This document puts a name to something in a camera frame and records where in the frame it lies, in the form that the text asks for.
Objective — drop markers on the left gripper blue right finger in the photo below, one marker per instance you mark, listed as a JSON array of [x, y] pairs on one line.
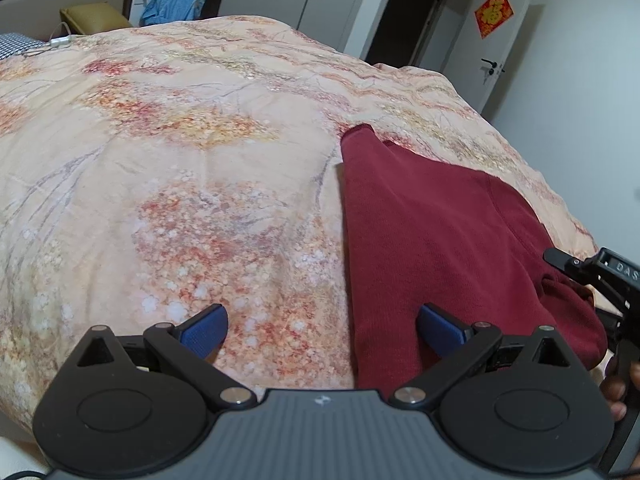
[[442, 332]]

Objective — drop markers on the mustard yellow pillow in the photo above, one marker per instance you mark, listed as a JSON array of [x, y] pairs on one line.
[[92, 18]]

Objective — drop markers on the red fu door decoration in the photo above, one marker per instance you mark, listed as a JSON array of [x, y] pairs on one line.
[[491, 15]]

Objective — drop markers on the white bedroom door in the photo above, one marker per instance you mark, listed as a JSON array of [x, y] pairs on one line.
[[463, 66]]

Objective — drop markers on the black door handle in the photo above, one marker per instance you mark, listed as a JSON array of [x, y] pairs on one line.
[[491, 69]]

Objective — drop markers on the dark red sweater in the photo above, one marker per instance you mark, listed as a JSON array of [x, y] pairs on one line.
[[423, 232]]

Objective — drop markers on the checkered blue white pillow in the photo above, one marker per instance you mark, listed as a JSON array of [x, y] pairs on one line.
[[13, 44]]

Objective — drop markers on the white charger with cable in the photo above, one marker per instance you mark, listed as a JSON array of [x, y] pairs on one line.
[[60, 38]]

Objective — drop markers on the floral peach duvet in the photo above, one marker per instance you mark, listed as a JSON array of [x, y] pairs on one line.
[[147, 173]]

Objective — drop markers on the blue clothes pile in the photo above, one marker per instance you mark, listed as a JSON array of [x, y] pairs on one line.
[[167, 11]]

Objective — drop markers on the person's right hand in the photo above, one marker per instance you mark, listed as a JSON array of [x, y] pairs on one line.
[[613, 387]]

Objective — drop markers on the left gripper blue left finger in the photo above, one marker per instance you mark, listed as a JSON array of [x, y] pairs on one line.
[[204, 333]]

